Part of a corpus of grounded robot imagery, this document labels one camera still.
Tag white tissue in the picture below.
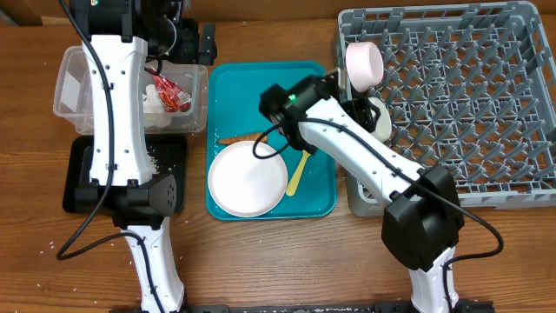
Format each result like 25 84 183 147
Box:
142 84 171 128

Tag yellow plastic spoon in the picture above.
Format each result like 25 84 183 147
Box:
286 150 311 196

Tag red snack wrapper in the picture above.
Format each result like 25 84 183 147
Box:
147 68 191 112

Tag white rice pile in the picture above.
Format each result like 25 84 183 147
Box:
147 144 175 175

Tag white bowl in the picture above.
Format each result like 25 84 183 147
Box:
368 97 392 143

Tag clear plastic bin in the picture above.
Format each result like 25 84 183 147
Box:
53 46 209 135

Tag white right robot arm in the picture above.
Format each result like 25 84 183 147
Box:
259 69 464 312

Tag pink bowl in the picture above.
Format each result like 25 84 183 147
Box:
345 42 384 92

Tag orange carrot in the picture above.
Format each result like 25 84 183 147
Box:
217 133 261 145

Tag black tray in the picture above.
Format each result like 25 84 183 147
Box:
63 134 187 219

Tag pink plate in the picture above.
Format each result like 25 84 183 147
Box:
208 141 288 218

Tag teal tray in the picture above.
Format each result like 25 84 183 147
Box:
206 61 337 220

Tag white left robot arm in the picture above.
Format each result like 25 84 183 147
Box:
62 1 217 312

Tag grey dish rack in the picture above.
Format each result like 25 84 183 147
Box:
335 1 555 210

